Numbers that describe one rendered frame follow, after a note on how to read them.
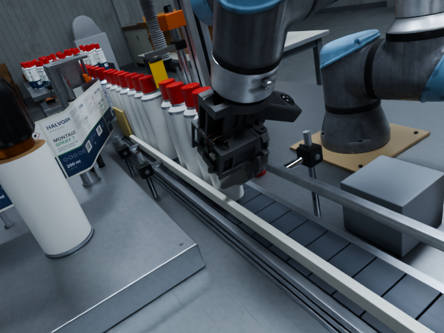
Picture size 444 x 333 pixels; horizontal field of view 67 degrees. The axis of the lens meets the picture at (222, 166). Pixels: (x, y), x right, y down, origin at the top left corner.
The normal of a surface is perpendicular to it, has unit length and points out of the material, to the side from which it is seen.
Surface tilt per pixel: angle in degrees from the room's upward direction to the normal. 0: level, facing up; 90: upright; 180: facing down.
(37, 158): 90
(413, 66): 83
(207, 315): 0
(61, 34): 90
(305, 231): 0
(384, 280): 0
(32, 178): 90
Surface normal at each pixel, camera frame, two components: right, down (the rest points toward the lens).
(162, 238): -0.24, -0.86
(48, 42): 0.49, 0.29
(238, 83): -0.29, 0.75
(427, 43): -0.34, 0.47
